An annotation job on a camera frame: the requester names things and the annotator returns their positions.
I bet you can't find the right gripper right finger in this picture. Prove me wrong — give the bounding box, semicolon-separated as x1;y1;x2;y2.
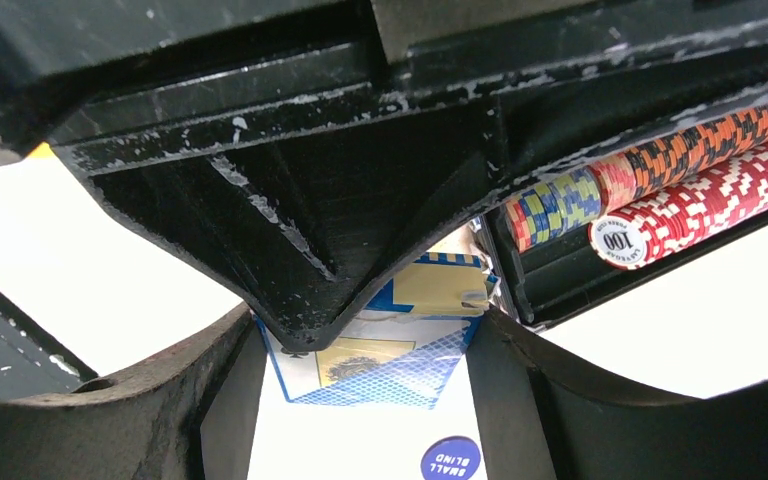
466;308;768;479

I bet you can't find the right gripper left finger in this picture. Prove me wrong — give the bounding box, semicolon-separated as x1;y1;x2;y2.
0;305;266;479

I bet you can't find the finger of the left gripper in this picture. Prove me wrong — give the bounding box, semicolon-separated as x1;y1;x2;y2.
0;292;98;400
54;100;505;351

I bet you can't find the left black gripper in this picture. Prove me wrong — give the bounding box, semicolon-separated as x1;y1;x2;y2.
0;1;768;153

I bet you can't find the black aluminium poker case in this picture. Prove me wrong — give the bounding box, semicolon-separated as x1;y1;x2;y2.
470;206;768;330

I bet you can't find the blue playing card box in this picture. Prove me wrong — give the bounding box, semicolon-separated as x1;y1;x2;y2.
260;252;499;409

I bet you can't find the orange round dealer button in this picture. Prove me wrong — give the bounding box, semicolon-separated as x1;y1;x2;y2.
26;142;56;159

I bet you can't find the dark blue round button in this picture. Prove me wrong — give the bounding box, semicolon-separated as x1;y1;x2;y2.
420;436;481;480

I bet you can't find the orange black chip stack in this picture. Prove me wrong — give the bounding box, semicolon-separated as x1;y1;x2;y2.
504;104;768;253

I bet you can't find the red white chip stack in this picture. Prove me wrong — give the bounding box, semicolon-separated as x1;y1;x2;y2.
588;142;768;270

